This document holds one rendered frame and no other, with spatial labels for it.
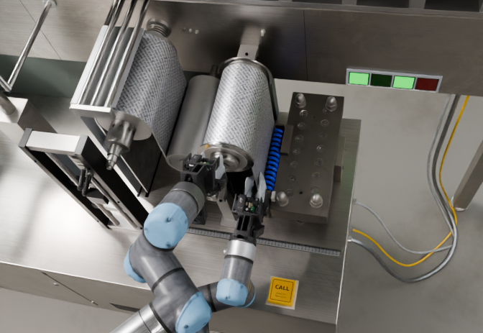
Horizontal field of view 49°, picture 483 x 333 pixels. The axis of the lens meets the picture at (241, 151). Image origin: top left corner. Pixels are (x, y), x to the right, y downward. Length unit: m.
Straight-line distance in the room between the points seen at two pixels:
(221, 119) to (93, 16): 0.50
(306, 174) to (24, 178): 0.97
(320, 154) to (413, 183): 1.18
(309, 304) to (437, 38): 0.78
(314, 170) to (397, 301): 1.09
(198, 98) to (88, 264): 0.63
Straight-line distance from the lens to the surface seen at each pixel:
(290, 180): 1.54
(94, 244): 1.75
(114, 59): 1.34
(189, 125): 1.43
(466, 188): 2.46
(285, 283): 1.55
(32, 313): 2.81
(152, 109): 1.33
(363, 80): 1.53
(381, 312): 2.48
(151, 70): 1.36
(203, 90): 1.48
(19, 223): 1.89
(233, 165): 1.32
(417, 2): 1.31
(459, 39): 1.40
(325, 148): 1.58
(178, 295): 1.03
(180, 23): 1.48
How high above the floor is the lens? 2.42
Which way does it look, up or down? 60 degrees down
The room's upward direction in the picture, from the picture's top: 16 degrees counter-clockwise
